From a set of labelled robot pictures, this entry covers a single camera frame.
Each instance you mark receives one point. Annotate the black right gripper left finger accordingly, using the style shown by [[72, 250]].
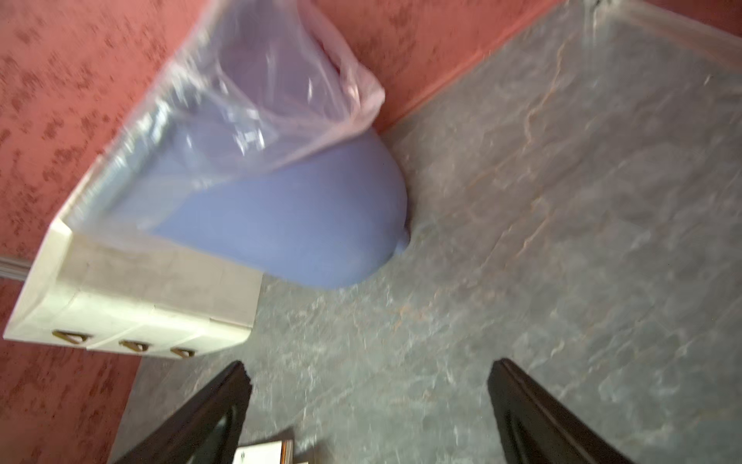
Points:
[[206, 429]]

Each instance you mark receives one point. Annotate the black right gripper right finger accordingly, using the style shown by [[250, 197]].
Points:
[[535, 427]]

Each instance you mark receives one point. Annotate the illustrated book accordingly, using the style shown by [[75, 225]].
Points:
[[279, 452]]

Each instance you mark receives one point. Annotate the white three-drawer storage box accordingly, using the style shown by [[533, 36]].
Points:
[[170, 302]]

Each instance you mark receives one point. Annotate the blue plastic trash bin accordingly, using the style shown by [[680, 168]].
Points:
[[329, 221]]

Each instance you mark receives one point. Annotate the clear plastic bin liner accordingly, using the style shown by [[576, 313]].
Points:
[[256, 86]]

